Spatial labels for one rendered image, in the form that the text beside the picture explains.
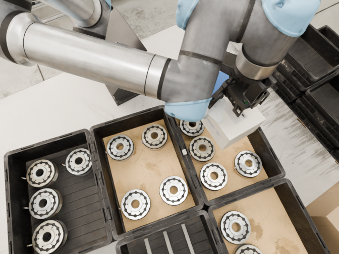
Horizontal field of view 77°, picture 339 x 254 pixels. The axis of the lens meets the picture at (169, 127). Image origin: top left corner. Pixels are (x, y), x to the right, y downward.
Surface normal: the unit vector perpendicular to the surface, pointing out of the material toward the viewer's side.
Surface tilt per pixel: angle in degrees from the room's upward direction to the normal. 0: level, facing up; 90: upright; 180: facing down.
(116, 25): 44
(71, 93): 0
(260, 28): 66
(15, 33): 53
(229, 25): 74
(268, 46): 91
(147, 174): 0
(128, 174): 0
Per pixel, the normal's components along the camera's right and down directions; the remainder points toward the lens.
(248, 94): -0.87, 0.46
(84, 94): 0.00, -0.38
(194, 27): -0.63, 0.03
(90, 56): -0.11, 0.14
